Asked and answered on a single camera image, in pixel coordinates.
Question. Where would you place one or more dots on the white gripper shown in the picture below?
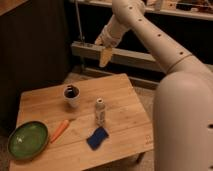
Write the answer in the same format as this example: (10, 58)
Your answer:
(106, 40)

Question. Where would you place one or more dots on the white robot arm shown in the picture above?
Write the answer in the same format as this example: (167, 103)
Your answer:
(183, 102)

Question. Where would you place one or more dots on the grey metal beam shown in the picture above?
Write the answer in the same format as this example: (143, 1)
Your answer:
(117, 56)

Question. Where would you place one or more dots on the white cup with dark content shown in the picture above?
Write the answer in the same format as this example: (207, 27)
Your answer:
(72, 94)

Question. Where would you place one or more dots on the small white bottle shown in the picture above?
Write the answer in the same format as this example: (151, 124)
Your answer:
(100, 111)

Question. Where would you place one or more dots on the metal vertical pole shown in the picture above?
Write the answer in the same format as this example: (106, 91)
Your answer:
(81, 36)

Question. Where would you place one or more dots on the wooden table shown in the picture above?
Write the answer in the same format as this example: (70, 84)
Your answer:
(127, 123)

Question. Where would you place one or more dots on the orange carrot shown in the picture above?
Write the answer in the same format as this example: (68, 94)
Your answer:
(60, 129)

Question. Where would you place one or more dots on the blue sponge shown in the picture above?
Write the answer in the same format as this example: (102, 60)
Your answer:
(98, 136)

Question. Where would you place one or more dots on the upper shelf with clutter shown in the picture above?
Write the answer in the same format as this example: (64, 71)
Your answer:
(195, 9)

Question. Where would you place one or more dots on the green bowl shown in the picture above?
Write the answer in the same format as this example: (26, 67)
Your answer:
(28, 140)

